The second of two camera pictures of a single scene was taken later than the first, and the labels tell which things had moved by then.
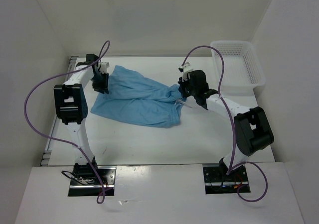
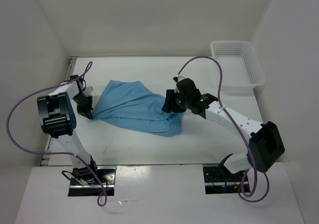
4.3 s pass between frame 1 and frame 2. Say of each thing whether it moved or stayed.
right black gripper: moved
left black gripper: moved
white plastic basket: stayed
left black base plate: stayed
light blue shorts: moved
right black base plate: stayed
